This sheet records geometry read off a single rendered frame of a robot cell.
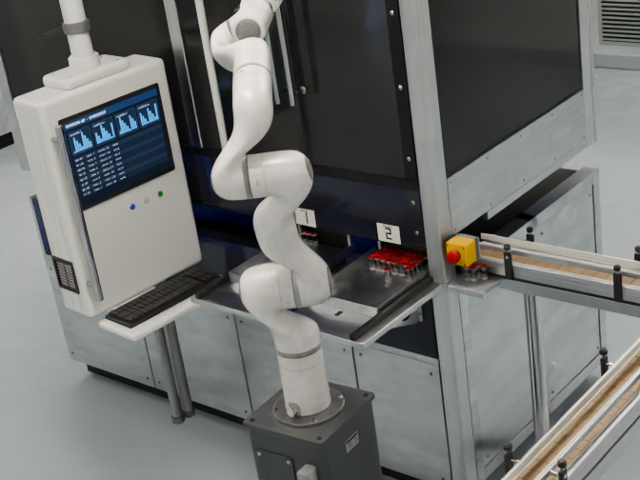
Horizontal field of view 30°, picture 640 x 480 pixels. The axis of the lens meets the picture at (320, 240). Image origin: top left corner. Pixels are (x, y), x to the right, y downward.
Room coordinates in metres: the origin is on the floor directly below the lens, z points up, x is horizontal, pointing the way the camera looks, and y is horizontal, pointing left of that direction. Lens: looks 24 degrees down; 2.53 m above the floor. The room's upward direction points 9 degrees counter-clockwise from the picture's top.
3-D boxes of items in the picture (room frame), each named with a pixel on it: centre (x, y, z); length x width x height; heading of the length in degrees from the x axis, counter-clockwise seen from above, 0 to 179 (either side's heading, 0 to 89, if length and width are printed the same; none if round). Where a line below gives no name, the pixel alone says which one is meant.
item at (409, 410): (4.31, 0.07, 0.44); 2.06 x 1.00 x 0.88; 47
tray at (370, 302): (3.31, -0.15, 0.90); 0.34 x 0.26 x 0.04; 137
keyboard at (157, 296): (3.60, 0.54, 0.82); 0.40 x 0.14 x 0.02; 132
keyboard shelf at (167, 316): (3.62, 0.56, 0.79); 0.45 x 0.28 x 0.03; 132
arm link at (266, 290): (2.70, 0.13, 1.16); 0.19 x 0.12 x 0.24; 87
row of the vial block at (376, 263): (3.38, -0.21, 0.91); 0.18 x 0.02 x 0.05; 47
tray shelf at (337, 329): (3.37, 0.02, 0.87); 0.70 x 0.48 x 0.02; 47
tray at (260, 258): (3.54, 0.10, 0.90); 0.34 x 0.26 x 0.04; 137
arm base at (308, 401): (2.70, 0.10, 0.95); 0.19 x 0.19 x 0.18
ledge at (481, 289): (3.25, -0.46, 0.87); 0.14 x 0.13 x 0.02; 137
